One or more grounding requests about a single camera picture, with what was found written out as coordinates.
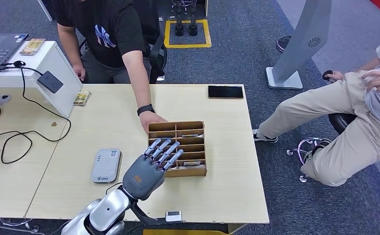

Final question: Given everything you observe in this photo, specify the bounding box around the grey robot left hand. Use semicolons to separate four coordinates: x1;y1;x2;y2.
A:
122;138;184;201

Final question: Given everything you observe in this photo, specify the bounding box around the person's right hand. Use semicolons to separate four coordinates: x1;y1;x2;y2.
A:
72;64;87;82
326;71;345;82

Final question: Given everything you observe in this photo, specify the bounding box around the grey card reader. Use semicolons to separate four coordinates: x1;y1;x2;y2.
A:
90;148;122;184

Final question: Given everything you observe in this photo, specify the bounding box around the yellow card stack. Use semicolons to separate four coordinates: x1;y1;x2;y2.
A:
72;90;92;107
19;38;46;56

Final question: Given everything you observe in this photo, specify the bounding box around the person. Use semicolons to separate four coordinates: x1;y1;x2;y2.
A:
252;32;380;188
50;0;168;133

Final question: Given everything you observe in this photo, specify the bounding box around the wooden card organizer box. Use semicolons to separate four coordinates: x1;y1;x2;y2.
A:
147;120;208;179

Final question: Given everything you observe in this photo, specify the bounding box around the black wristwatch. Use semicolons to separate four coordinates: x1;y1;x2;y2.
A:
136;103;156;117

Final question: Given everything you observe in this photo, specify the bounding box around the black power adapter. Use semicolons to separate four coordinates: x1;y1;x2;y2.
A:
37;70;64;94

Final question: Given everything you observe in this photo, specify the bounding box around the white desk stand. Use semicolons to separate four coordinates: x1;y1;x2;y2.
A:
0;40;84;118

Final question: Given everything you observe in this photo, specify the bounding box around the chrome base stool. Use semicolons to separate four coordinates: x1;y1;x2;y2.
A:
287;113;359;184

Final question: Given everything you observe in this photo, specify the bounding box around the grey kiosk stand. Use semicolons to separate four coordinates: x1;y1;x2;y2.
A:
266;0;333;91

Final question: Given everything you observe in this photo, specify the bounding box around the black office chair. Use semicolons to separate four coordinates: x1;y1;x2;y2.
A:
144;0;168;84

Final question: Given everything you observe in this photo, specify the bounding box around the black shoe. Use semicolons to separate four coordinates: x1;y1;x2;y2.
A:
276;35;293;54

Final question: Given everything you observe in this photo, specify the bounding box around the black smartphone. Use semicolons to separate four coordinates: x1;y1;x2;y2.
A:
207;85;244;99

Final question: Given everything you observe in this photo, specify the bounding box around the black robot foot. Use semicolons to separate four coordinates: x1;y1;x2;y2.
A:
188;0;199;37
175;0;185;37

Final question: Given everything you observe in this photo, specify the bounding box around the long black cable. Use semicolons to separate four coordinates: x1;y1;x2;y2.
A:
0;60;72;165

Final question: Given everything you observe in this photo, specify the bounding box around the white cable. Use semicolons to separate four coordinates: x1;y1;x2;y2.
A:
0;216;67;235

